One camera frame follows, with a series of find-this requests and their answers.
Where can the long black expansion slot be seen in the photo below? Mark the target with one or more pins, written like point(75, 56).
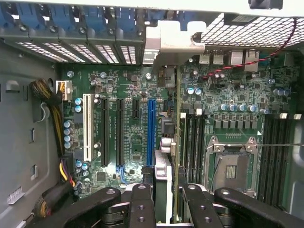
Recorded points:
point(105, 130)
point(120, 130)

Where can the CPU socket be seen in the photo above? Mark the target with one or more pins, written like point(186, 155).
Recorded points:
point(235, 166)

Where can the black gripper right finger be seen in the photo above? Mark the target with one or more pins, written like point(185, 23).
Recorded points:
point(202, 209)

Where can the silver rear port block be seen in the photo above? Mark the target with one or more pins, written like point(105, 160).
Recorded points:
point(218, 59)
point(205, 59)
point(251, 60)
point(237, 58)

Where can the white power connector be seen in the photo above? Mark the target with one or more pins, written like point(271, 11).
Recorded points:
point(67, 91)

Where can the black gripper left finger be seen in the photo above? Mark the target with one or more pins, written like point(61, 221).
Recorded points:
point(140, 209)

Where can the RAM slot black clips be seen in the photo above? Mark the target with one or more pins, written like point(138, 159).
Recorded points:
point(283, 161)
point(190, 142)
point(203, 142)
point(265, 154)

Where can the short black expansion slot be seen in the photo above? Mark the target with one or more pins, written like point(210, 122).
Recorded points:
point(135, 109)

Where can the RAM slot white clips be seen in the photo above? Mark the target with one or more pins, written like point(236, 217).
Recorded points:
point(275, 154)
point(183, 115)
point(197, 142)
point(291, 161)

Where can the white expansion slot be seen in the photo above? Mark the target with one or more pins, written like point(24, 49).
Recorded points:
point(87, 123)

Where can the green motherboard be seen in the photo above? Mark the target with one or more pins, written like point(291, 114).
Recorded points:
point(142, 83)

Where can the grey open PC case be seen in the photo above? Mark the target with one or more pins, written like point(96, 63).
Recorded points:
point(19, 142)

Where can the blue expansion slot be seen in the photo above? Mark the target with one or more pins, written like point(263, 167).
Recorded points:
point(151, 130)

